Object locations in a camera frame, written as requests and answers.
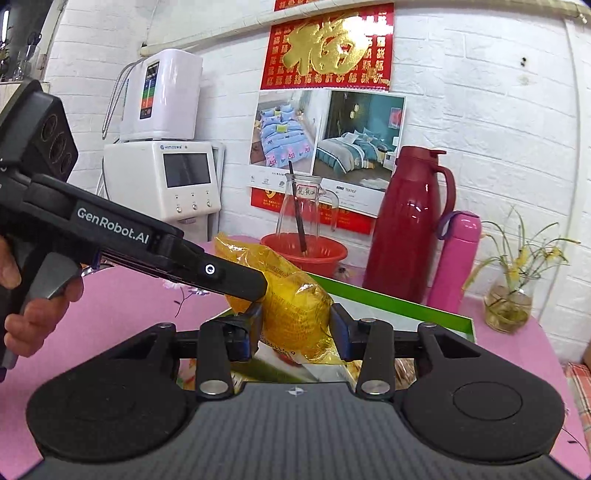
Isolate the glass pitcher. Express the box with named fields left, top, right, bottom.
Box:
left=276, top=173, right=341, bottom=256

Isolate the dark stirring stick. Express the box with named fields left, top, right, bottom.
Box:
left=287, top=161, right=309, bottom=254

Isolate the green cardboard box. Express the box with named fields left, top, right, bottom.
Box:
left=208, top=271, right=477, bottom=385

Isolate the red gold wall poster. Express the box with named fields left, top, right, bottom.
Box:
left=260, top=0, right=396, bottom=92

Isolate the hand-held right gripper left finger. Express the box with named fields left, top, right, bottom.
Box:
left=106, top=304, right=265, bottom=400

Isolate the white water purifier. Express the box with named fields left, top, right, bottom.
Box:
left=119, top=48, right=204, bottom=142

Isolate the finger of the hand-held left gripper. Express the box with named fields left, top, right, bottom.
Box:
left=154, top=234, right=269, bottom=305

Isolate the pink thermos bottle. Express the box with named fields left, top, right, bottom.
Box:
left=428, top=210, right=483, bottom=313

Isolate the person's left hand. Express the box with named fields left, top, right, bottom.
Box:
left=0, top=237, right=85, bottom=357

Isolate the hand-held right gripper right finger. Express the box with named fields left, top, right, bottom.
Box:
left=329, top=304, right=484, bottom=399

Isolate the white green snack packet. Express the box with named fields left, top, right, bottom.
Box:
left=253, top=342, right=348, bottom=384

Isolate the bedding wall poster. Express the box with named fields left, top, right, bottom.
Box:
left=248, top=89, right=408, bottom=236

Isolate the plant in glass vase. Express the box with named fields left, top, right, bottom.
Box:
left=463, top=205, right=581, bottom=334

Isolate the white appliance with screen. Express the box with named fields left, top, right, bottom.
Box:
left=102, top=140, right=223, bottom=241

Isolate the red plastic basin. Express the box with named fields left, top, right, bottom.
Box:
left=260, top=232, right=348, bottom=278

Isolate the red thermos jug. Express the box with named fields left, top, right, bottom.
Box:
left=361, top=146, right=458, bottom=304

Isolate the pink floral tablecloth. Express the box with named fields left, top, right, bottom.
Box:
left=0, top=235, right=589, bottom=480

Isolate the yellow corn packet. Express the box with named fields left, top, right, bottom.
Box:
left=213, top=232, right=348, bottom=366

